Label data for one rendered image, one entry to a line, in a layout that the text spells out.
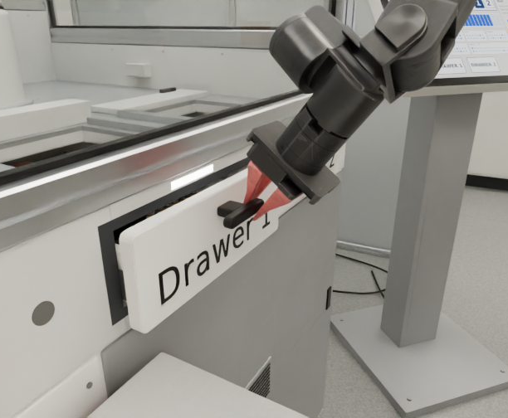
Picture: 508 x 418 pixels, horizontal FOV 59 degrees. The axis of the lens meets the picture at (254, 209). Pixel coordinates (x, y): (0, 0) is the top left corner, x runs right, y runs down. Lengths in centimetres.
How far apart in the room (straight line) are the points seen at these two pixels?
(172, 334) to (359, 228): 185
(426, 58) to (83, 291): 38
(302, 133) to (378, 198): 184
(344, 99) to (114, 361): 36
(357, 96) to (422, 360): 137
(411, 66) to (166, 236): 28
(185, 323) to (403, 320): 116
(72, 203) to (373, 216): 200
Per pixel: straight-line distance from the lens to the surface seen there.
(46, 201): 40
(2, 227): 39
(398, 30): 43
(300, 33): 48
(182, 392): 49
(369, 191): 228
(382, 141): 220
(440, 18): 45
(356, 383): 163
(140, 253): 43
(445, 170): 147
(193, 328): 62
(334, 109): 44
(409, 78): 47
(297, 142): 46
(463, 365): 175
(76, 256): 44
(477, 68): 134
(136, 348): 54
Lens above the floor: 111
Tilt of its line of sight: 23 degrees down
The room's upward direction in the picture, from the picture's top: straight up
